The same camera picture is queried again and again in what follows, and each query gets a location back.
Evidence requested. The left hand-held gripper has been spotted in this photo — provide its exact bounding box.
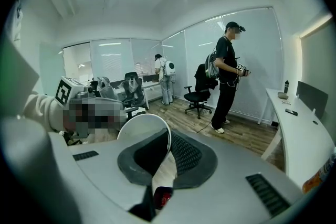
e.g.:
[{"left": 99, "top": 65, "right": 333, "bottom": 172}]
[{"left": 55, "top": 76, "right": 126, "bottom": 113}]

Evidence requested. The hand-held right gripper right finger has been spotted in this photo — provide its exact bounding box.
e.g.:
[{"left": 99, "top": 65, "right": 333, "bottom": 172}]
[{"left": 167, "top": 130, "right": 302, "bottom": 221}]

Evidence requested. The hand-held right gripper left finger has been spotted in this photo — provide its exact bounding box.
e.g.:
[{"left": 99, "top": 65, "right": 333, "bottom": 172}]
[{"left": 68, "top": 130, "right": 169, "bottom": 221}]

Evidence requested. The person's left forearm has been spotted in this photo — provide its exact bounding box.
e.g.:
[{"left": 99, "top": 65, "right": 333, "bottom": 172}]
[{"left": 23, "top": 91, "right": 69, "bottom": 132}]

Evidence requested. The plastic-wrapped office chair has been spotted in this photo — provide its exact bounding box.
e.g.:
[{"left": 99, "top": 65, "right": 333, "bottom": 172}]
[{"left": 96, "top": 76, "right": 119, "bottom": 103}]

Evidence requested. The black mesh office chair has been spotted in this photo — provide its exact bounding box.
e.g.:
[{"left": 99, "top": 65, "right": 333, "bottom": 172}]
[{"left": 122, "top": 72, "right": 148, "bottom": 113}]

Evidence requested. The operator in white coat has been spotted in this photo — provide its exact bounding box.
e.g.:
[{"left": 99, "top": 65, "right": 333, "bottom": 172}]
[{"left": 0, "top": 31, "right": 79, "bottom": 224}]

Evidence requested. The orange drink bottle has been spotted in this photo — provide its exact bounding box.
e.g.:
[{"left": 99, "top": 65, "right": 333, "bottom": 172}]
[{"left": 301, "top": 153, "right": 336, "bottom": 195}]

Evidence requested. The dark grey desk partition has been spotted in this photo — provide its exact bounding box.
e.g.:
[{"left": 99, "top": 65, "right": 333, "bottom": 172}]
[
  {"left": 143, "top": 74, "right": 161, "bottom": 83},
  {"left": 296, "top": 80, "right": 329, "bottom": 120}
]

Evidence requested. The black coat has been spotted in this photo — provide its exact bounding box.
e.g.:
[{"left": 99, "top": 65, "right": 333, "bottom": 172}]
[{"left": 194, "top": 63, "right": 219, "bottom": 93}]

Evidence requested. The black floor cable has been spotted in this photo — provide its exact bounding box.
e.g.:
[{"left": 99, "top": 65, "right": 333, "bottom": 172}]
[{"left": 195, "top": 120, "right": 220, "bottom": 134}]

